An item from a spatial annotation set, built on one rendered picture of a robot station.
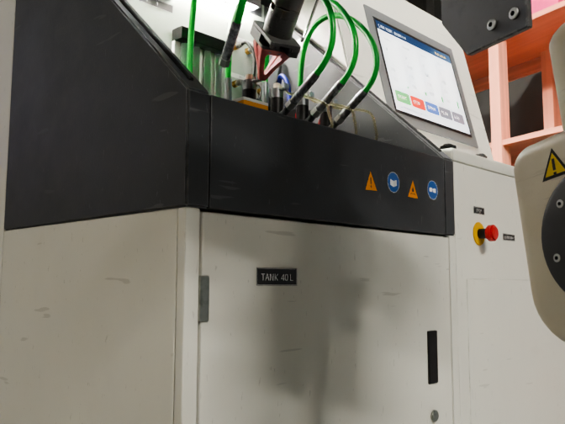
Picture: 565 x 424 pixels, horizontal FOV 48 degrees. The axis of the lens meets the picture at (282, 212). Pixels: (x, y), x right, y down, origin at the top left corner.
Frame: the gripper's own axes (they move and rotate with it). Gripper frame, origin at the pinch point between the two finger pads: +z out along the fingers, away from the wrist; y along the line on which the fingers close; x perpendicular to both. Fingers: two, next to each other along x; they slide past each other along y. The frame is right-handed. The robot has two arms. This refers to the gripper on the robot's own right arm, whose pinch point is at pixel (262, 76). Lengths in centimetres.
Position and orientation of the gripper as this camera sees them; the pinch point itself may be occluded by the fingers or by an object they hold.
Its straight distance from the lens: 129.7
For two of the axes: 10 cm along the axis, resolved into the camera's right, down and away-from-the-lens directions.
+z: -3.2, 7.9, 5.2
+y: -3.8, -6.1, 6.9
